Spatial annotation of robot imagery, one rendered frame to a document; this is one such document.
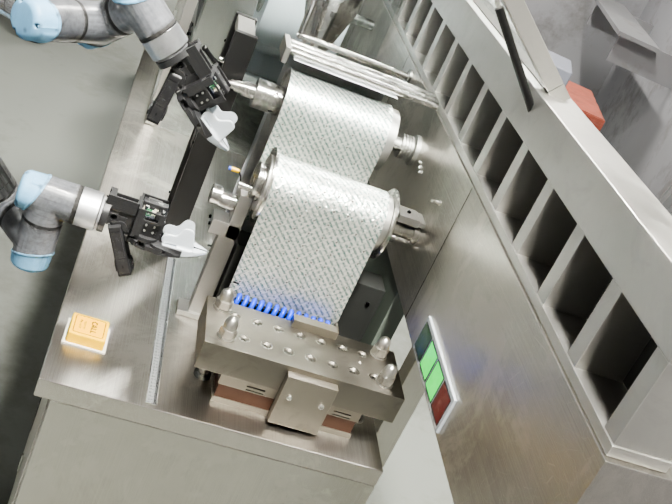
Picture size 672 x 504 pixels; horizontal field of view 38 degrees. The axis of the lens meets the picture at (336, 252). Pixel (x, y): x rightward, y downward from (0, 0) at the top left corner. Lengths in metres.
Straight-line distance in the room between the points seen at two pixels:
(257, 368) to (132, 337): 0.28
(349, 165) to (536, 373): 0.87
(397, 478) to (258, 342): 1.73
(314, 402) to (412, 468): 1.77
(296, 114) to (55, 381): 0.73
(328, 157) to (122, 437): 0.72
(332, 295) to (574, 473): 0.86
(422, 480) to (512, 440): 2.18
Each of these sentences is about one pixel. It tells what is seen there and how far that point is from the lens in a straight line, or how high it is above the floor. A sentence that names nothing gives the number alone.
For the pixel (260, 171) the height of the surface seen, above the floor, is 1.28.
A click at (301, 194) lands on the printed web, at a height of 1.28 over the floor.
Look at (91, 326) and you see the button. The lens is 1.89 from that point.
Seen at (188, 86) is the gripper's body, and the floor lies 1.39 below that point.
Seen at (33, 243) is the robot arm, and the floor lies 1.02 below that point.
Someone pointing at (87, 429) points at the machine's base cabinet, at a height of 0.82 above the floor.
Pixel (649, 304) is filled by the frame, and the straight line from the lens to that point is 1.18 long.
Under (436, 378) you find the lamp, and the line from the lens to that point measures 1.64.
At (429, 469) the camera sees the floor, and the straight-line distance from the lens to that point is 3.61.
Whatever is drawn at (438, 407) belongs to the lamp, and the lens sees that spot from 1.61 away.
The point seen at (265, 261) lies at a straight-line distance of 1.90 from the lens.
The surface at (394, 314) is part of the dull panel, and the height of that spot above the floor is 1.08.
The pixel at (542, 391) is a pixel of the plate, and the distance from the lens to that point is 1.33.
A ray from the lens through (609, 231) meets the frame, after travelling 1.31.
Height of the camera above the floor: 1.98
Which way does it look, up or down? 25 degrees down
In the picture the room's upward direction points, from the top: 25 degrees clockwise
